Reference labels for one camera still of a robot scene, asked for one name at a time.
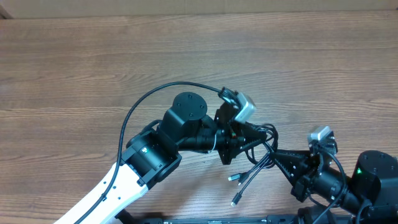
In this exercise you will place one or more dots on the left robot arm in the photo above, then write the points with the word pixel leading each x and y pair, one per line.
pixel 154 153

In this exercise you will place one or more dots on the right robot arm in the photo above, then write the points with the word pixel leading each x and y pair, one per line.
pixel 370 194

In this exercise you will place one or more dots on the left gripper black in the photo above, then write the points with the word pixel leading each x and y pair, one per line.
pixel 234 139

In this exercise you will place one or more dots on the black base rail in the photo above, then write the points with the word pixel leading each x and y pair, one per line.
pixel 126 218

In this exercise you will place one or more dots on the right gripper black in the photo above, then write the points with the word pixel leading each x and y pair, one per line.
pixel 293 163

